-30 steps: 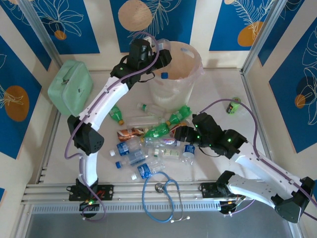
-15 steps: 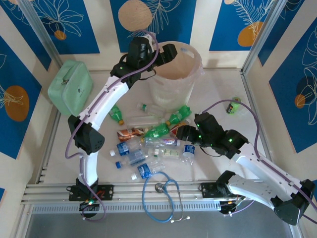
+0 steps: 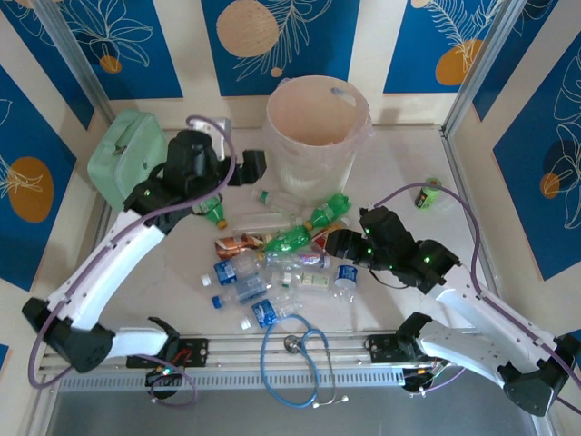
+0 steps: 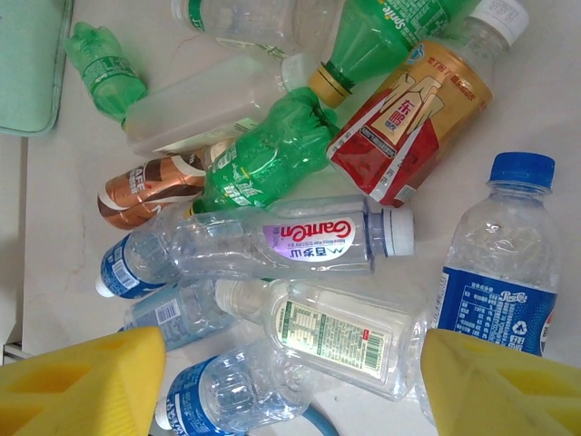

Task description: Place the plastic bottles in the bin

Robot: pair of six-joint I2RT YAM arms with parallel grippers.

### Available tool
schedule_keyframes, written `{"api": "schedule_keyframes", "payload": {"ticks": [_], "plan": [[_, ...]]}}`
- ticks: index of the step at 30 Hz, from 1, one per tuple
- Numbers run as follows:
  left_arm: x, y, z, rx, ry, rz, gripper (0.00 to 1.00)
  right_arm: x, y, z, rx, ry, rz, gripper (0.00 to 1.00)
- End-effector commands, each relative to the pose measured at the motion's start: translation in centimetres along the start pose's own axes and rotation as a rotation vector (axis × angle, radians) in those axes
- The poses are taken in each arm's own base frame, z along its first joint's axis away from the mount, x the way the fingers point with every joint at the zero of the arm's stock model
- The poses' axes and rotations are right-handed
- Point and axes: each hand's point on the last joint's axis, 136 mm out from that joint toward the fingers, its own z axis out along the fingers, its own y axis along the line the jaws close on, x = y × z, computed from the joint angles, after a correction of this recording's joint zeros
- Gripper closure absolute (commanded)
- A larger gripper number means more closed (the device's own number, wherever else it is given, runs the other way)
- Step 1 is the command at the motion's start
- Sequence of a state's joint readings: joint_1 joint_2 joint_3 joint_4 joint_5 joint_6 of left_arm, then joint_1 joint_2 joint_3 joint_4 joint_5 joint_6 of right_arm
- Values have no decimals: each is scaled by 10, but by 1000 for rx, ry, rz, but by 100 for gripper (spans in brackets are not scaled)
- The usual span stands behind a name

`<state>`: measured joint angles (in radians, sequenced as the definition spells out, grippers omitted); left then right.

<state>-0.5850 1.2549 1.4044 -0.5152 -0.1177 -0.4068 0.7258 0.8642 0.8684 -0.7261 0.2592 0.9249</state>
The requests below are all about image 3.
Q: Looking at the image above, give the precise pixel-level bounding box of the plain clear plastic bottle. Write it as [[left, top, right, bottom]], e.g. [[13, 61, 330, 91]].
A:
[[230, 211, 304, 233]]

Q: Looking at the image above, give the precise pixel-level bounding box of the blue stethoscope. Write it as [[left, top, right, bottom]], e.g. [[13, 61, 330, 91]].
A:
[[260, 312, 350, 410]]

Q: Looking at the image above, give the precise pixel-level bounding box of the crushed red white can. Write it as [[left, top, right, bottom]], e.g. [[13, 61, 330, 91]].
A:
[[311, 221, 351, 252]]

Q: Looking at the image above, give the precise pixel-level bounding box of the aluminium frame post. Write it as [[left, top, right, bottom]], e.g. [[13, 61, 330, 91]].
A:
[[34, 0, 117, 126], [442, 0, 532, 137]]

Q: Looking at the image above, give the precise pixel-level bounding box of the grey metal front panel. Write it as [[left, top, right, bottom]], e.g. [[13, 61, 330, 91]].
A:
[[44, 389, 546, 436]]

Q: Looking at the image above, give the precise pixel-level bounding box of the mint green zip pouch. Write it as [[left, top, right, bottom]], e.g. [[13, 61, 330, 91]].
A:
[[86, 108, 172, 213]]

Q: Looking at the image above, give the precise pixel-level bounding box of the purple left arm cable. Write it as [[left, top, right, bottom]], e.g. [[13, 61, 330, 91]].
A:
[[28, 114, 239, 391]]

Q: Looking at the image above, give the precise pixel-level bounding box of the aluminium table side rail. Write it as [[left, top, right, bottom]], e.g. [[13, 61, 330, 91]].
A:
[[440, 126, 562, 436], [25, 202, 113, 436]]

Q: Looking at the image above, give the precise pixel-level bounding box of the white plastic bin with liner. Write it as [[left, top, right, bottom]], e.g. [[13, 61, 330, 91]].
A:
[[265, 76, 376, 206]]

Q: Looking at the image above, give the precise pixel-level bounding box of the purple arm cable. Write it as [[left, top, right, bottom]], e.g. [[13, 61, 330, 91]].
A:
[[28, 114, 239, 391], [374, 183, 581, 408]]

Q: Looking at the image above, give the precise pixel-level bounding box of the clear bottle purple label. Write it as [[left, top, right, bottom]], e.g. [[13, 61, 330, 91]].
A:
[[264, 249, 332, 272]]

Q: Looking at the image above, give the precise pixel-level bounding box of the thin purple base cable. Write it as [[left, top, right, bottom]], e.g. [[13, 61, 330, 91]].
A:
[[403, 362, 468, 400], [147, 356, 200, 407]]

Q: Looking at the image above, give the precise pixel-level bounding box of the crushed clear bottle blue label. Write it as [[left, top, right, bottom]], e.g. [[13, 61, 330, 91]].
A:
[[332, 263, 360, 304]]

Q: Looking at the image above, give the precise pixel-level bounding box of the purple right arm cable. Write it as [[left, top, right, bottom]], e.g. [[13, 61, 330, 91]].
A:
[[374, 183, 581, 408]]

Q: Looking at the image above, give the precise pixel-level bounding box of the aluminium rail with arm bases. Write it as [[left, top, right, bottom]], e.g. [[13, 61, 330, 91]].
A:
[[38, 333, 482, 372]]

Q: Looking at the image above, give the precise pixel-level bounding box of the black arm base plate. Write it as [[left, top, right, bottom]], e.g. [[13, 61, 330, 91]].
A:
[[125, 336, 211, 370], [366, 334, 409, 364]]

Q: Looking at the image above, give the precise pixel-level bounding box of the grey slotted cable duct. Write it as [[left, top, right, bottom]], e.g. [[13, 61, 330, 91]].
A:
[[56, 368, 408, 392]]

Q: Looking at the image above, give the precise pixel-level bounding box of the small green can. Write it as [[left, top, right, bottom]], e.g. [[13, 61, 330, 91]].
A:
[[415, 177, 444, 211]]

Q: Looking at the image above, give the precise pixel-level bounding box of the clear bottle green white label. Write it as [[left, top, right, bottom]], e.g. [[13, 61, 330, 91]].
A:
[[271, 270, 336, 292]]

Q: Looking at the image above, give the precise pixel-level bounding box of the clear bottle green cap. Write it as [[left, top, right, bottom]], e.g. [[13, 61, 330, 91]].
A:
[[251, 187, 304, 213]]

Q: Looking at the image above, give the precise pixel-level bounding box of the clear bottle blue cap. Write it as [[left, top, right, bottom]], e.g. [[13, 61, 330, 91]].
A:
[[210, 273, 274, 311]]

